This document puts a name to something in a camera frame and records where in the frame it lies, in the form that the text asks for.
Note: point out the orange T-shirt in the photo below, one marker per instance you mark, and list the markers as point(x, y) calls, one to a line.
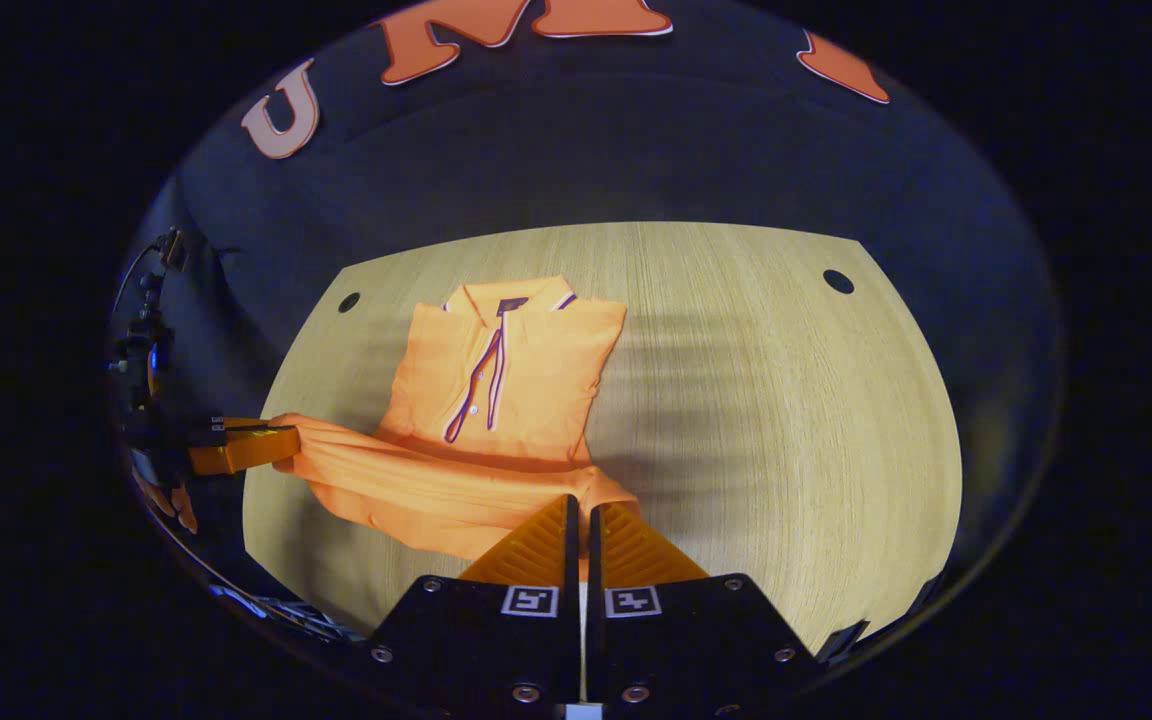
point(496, 400)

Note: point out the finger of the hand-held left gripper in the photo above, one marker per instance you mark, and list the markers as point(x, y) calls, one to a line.
point(246, 452)
point(251, 426)

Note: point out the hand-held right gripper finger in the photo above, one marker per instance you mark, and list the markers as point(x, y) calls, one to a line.
point(595, 560)
point(572, 560)

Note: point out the black table bracket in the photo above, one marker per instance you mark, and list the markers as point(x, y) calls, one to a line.
point(841, 642)

